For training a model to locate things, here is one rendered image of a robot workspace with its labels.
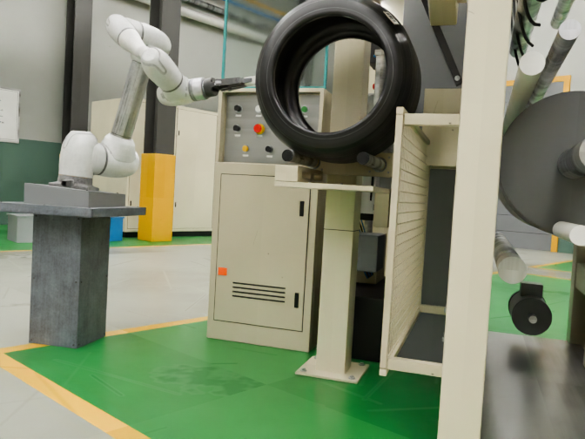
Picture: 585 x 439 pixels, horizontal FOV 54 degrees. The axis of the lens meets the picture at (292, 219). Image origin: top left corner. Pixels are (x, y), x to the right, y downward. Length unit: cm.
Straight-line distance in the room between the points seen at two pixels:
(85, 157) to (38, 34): 790
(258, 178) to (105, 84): 842
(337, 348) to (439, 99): 110
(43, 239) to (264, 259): 103
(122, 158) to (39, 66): 770
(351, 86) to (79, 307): 156
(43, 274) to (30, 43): 795
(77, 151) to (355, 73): 132
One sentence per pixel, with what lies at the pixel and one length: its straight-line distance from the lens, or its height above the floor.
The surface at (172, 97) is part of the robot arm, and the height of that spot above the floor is 112.
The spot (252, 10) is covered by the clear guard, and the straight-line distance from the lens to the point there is 302.
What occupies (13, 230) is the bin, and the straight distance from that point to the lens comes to 759.
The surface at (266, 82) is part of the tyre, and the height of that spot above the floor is 116.
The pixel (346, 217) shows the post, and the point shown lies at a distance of 240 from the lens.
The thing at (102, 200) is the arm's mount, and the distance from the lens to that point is 276.
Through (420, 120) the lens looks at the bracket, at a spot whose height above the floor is 97.
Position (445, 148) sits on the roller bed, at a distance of 229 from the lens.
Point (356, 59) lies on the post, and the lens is 247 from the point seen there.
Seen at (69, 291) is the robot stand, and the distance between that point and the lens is 280.
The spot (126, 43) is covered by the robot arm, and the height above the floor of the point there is 138.
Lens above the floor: 76
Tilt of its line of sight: 3 degrees down
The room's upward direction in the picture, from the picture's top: 3 degrees clockwise
